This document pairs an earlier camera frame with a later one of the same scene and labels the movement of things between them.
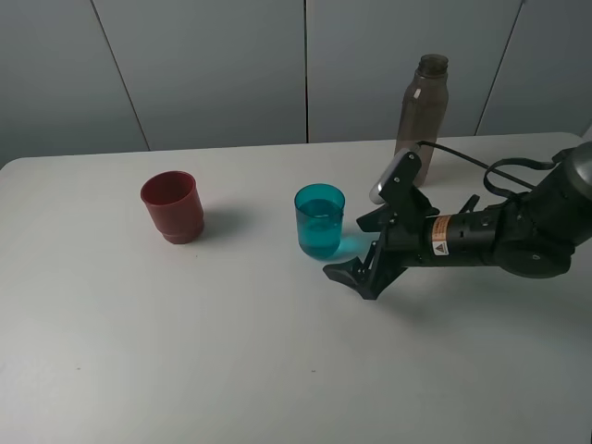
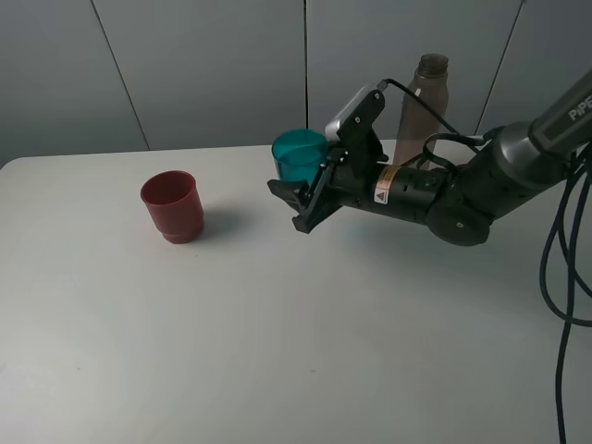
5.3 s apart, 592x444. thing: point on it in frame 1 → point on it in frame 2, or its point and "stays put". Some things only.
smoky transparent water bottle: x=423 y=113 stays put
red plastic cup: x=175 y=204 stays put
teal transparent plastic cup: x=319 y=209 → x=299 y=154
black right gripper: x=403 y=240 → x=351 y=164
